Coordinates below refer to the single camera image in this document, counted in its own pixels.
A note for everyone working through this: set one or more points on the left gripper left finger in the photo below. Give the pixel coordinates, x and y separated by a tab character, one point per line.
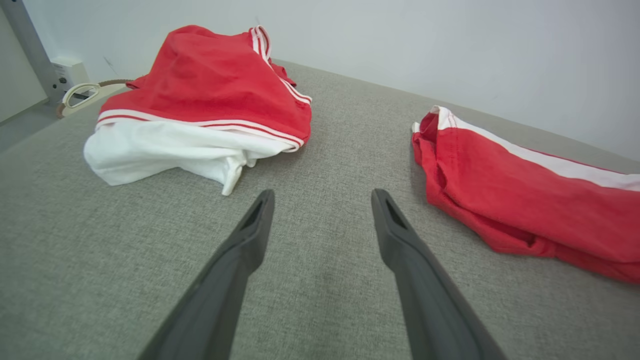
220	290

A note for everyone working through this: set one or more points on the red shorts with white stripes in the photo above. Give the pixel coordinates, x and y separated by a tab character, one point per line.
525	200

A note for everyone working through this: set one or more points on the cream perforated laundry basket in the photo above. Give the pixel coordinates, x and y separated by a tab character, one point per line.
75	97

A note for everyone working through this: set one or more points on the white wall socket box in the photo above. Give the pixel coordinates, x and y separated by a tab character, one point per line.
70	70

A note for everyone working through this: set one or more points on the red jersey with white sleeves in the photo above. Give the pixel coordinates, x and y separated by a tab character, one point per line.
210	85

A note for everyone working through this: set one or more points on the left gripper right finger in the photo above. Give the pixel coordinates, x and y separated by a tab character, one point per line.
430	300

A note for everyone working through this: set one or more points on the grey metal frame post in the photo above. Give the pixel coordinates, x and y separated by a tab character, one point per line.
30	45

